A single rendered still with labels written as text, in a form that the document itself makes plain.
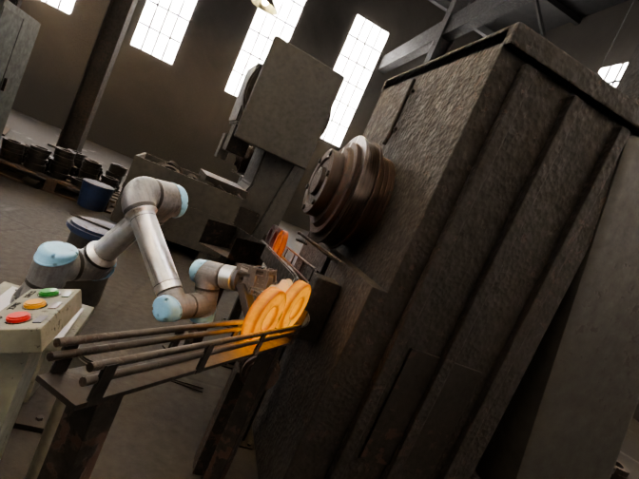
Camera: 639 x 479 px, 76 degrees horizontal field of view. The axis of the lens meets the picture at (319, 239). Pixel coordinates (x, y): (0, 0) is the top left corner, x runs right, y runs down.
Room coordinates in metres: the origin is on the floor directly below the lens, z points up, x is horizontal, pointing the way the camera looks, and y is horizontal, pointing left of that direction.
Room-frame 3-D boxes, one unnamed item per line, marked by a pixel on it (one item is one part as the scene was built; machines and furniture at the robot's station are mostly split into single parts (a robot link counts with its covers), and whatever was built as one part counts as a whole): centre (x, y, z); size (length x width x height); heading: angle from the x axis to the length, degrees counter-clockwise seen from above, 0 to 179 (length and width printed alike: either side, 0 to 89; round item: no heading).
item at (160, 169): (4.13, 1.45, 0.39); 1.03 x 0.83 x 0.79; 111
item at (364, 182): (1.70, -0.01, 1.11); 0.47 x 0.06 x 0.47; 17
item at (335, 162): (1.67, 0.09, 1.11); 0.28 x 0.06 x 0.28; 17
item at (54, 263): (1.35, 0.79, 0.48); 0.13 x 0.12 x 0.14; 157
